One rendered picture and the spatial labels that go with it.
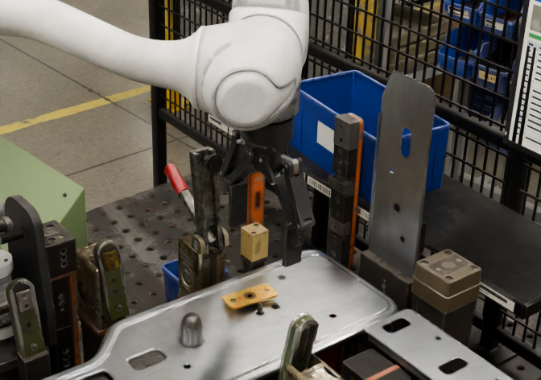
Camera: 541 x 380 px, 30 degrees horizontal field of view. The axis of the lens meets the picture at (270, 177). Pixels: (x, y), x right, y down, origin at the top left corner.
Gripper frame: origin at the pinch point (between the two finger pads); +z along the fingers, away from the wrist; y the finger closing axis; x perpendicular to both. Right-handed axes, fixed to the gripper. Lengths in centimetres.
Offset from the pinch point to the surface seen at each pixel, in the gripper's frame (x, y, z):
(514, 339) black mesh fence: 55, 8, 38
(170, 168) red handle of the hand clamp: -0.9, -25.0, -0.9
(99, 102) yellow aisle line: 122, -291, 115
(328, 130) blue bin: 35.1, -27.1, 2.3
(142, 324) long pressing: -16.9, -7.6, 13.5
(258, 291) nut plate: 1.9, -3.5, 12.4
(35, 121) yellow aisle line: 88, -288, 114
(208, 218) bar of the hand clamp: -0.5, -14.4, 3.6
